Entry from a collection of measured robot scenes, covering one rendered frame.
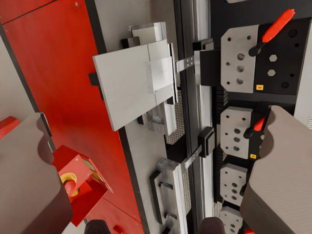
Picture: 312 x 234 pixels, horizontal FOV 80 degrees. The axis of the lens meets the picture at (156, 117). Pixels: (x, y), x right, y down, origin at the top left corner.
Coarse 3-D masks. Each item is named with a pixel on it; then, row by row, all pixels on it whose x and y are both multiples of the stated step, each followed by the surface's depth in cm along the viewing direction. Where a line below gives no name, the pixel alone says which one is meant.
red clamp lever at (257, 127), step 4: (260, 120) 44; (256, 124) 45; (260, 124) 44; (248, 128) 48; (252, 128) 46; (256, 128) 45; (260, 128) 44; (244, 132) 47; (248, 132) 46; (252, 132) 46; (244, 136) 47; (248, 136) 46
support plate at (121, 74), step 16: (128, 48) 45; (144, 48) 50; (160, 48) 55; (96, 64) 39; (112, 64) 42; (128, 64) 46; (144, 64) 51; (112, 80) 43; (128, 80) 47; (144, 80) 52; (112, 96) 44; (128, 96) 48; (144, 96) 53; (160, 96) 59; (112, 112) 45; (128, 112) 49; (144, 112) 54; (112, 128) 46
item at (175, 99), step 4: (172, 44) 59; (172, 48) 60; (172, 52) 60; (172, 56) 60; (172, 60) 61; (172, 64) 62; (172, 68) 62; (176, 84) 65; (172, 88) 63; (176, 88) 65; (172, 92) 64; (176, 92) 66; (172, 96) 65; (176, 96) 66; (168, 100) 66; (172, 100) 65; (176, 100) 67; (172, 104) 66
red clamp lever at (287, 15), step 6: (288, 12) 33; (294, 12) 34; (282, 18) 34; (288, 18) 33; (276, 24) 34; (282, 24) 34; (270, 30) 35; (276, 30) 35; (264, 36) 36; (270, 36) 36; (264, 42) 37; (252, 48) 38; (258, 48) 38; (252, 54) 38
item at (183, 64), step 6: (198, 42) 70; (204, 42) 72; (210, 42) 74; (198, 48) 71; (204, 48) 71; (210, 48) 74; (180, 60) 64; (186, 60) 67; (192, 60) 70; (180, 66) 64; (186, 66) 67
